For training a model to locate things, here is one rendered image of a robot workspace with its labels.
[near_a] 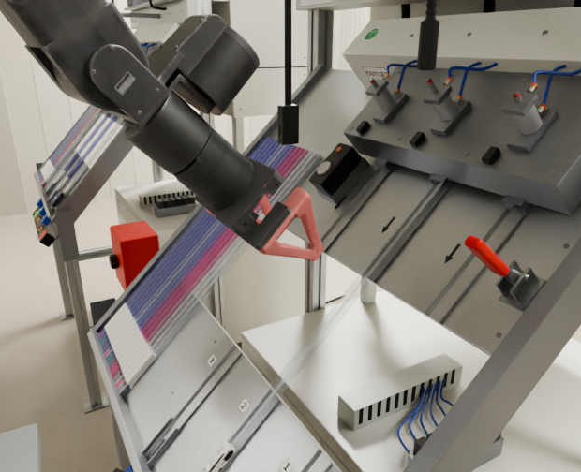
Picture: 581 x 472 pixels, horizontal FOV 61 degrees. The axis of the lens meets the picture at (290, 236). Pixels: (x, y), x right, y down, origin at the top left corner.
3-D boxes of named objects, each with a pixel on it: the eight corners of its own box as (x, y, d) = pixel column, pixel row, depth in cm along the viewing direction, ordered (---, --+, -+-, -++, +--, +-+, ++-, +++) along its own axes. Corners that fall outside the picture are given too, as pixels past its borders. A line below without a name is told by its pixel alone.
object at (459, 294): (513, 378, 49) (495, 357, 46) (239, 203, 102) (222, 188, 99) (701, 127, 51) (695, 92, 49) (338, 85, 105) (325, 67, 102)
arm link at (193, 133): (107, 127, 43) (124, 133, 38) (156, 66, 44) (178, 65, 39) (168, 176, 47) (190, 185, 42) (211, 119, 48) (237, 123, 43)
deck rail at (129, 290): (116, 349, 99) (91, 335, 95) (114, 345, 100) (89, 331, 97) (339, 86, 105) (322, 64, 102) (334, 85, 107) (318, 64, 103)
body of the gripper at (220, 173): (244, 160, 53) (193, 114, 49) (290, 182, 45) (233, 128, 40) (205, 208, 52) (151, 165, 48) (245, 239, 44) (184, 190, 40)
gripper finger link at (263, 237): (314, 214, 53) (257, 161, 48) (353, 236, 48) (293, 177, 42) (275, 264, 53) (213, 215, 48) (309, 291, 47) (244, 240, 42)
